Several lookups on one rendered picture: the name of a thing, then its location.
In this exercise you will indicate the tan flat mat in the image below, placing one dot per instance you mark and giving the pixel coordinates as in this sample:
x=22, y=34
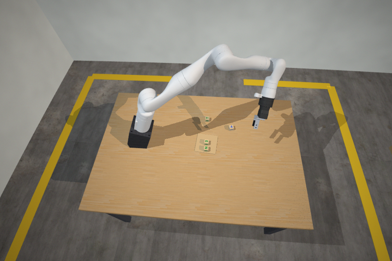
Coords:
x=212, y=143

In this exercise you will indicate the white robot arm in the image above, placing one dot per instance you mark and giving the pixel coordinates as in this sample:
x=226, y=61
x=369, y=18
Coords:
x=224, y=59

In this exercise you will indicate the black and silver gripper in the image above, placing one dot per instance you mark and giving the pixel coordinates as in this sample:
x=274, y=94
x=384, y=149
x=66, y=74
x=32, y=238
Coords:
x=266, y=100

